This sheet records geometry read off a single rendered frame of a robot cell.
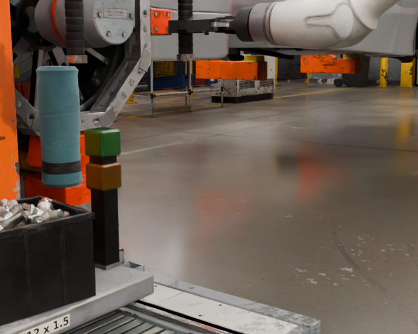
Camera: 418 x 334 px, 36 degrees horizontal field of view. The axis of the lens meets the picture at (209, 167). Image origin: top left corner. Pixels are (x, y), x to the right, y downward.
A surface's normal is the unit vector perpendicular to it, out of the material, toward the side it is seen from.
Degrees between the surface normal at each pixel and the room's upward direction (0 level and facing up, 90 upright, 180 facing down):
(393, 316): 0
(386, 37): 101
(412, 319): 0
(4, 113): 90
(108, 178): 90
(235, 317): 0
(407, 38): 97
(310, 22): 93
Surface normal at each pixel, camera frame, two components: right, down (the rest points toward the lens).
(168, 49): 0.79, 0.11
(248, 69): -0.61, 0.15
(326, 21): -0.34, 0.15
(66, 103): 0.54, 0.14
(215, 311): 0.00, -0.98
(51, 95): -0.10, 0.14
